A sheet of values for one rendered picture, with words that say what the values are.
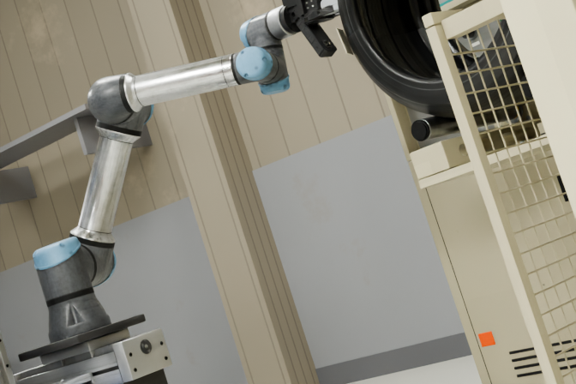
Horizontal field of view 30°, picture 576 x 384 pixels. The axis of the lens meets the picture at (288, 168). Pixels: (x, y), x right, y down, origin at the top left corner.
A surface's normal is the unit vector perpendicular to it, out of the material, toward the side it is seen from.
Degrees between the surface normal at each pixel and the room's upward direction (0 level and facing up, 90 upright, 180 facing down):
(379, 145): 90
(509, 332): 90
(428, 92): 100
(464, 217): 90
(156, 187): 90
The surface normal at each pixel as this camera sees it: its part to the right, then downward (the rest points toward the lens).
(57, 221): -0.58, 0.11
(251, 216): 0.75, -0.30
